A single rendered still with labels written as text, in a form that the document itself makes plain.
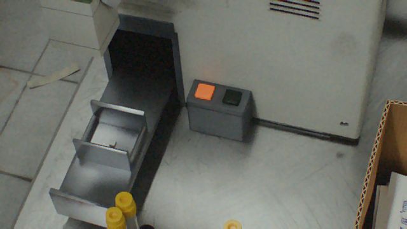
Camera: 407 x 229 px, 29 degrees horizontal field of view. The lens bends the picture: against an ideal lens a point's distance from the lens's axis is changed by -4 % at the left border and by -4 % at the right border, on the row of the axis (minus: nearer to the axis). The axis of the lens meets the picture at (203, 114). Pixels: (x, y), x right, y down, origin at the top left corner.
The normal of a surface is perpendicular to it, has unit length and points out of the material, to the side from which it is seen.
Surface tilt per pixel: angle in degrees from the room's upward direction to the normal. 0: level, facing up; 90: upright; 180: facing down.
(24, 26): 0
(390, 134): 89
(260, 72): 90
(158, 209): 0
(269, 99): 90
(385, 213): 2
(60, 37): 90
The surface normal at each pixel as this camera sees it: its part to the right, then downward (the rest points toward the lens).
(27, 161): -0.05, -0.59
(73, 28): -0.32, 0.77
